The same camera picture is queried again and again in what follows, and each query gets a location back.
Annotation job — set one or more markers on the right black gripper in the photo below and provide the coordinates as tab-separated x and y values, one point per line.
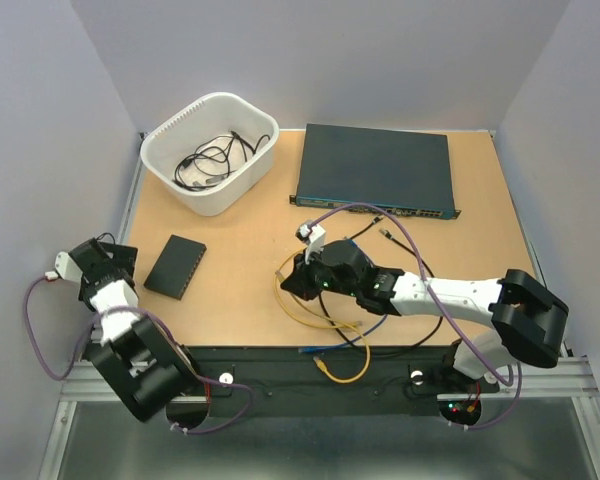
299	280

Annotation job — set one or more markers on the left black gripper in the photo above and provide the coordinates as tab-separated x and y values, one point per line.
123	256

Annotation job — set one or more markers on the small black network switch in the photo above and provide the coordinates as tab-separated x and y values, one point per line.
174	269

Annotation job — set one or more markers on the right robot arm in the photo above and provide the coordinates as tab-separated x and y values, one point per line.
525	322

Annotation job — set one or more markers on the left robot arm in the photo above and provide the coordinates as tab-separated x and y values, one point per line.
136	356

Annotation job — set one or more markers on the white plastic bin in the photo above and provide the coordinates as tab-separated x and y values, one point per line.
212	152

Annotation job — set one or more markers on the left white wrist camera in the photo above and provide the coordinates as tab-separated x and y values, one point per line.
65	268

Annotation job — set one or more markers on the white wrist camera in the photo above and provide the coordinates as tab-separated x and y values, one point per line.
313	235
65	268

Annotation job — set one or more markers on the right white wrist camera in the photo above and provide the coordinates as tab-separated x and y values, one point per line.
313	235

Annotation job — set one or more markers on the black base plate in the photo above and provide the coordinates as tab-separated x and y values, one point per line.
286	383

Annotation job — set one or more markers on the large teal network switch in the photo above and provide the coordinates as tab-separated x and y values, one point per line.
407	174

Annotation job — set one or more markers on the aluminium rail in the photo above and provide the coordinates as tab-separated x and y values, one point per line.
573	377

